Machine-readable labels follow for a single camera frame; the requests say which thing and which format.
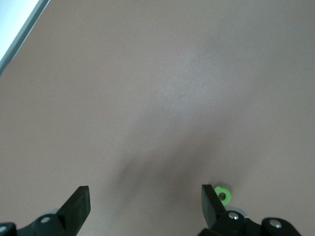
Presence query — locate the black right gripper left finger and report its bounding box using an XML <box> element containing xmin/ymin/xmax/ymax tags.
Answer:
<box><xmin>0</xmin><ymin>185</ymin><xmax>91</xmax><ymax>236</ymax></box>

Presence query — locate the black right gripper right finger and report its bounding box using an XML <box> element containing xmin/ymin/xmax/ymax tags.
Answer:
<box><xmin>198</xmin><ymin>184</ymin><xmax>302</xmax><ymax>236</ymax></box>

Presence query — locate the green foam letter P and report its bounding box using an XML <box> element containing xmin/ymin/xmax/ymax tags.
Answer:
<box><xmin>213</xmin><ymin>184</ymin><xmax>232</xmax><ymax>205</ymax></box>

